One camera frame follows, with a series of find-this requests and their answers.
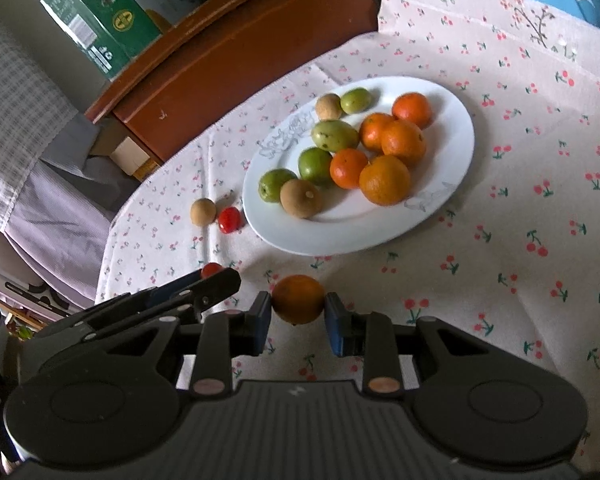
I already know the brown kiwi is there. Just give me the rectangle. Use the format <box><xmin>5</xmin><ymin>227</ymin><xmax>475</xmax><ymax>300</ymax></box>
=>
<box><xmin>280</xmin><ymin>178</ymin><xmax>324</xmax><ymax>219</ymax></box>
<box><xmin>315</xmin><ymin>93</ymin><xmax>343</xmax><ymax>121</ymax></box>
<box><xmin>190</xmin><ymin>198</ymin><xmax>217</xmax><ymax>226</ymax></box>

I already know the green carton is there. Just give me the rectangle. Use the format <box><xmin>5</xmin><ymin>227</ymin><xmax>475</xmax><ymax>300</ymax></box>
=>
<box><xmin>40</xmin><ymin>0</ymin><xmax>163</xmax><ymax>82</ymax></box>

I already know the checked cloth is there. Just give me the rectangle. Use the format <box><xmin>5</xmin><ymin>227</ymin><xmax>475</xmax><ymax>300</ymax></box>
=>
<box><xmin>0</xmin><ymin>0</ymin><xmax>78</xmax><ymax>226</ymax></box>

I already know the green jujube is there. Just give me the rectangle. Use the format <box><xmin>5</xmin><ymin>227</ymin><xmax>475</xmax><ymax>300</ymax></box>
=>
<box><xmin>311</xmin><ymin>119</ymin><xmax>359</xmax><ymax>153</ymax></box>
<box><xmin>340</xmin><ymin>87</ymin><xmax>372</xmax><ymax>115</ymax></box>
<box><xmin>258</xmin><ymin>169</ymin><xmax>298</xmax><ymax>205</ymax></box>
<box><xmin>298</xmin><ymin>147</ymin><xmax>335</xmax><ymax>185</ymax></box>

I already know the cherry print tablecloth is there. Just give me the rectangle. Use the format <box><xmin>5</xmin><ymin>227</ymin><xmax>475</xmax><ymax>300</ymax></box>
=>
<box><xmin>95</xmin><ymin>30</ymin><xmax>600</xmax><ymax>480</ymax></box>

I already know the lavender hanging cloth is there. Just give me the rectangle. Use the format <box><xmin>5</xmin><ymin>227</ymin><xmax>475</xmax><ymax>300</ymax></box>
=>
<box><xmin>0</xmin><ymin>115</ymin><xmax>136</xmax><ymax>311</ymax></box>

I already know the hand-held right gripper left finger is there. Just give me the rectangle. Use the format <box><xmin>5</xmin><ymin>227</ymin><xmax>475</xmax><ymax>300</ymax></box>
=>
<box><xmin>97</xmin><ymin>291</ymin><xmax>273</xmax><ymax>396</ymax></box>

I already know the branch print cloth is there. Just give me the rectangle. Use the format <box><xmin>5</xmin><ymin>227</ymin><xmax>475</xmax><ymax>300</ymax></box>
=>
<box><xmin>375</xmin><ymin>0</ymin><xmax>600</xmax><ymax>96</ymax></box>

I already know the white flower print plate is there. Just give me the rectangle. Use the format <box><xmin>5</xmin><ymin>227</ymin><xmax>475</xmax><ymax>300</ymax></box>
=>
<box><xmin>241</xmin><ymin>76</ymin><xmax>476</xmax><ymax>256</ymax></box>

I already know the brown wooden cabinet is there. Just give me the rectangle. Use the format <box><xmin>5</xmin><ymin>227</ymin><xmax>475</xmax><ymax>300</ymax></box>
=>
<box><xmin>84</xmin><ymin>0</ymin><xmax>381</xmax><ymax>163</ymax></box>

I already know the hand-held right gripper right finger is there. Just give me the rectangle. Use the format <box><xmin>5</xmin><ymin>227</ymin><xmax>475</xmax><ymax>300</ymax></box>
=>
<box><xmin>325</xmin><ymin>292</ymin><xmax>501</xmax><ymax>396</ymax></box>

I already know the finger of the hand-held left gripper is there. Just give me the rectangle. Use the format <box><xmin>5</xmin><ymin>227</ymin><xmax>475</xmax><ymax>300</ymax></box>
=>
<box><xmin>45</xmin><ymin>271</ymin><xmax>203</xmax><ymax>336</ymax></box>
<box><xmin>80</xmin><ymin>267</ymin><xmax>242</xmax><ymax>343</ymax></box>

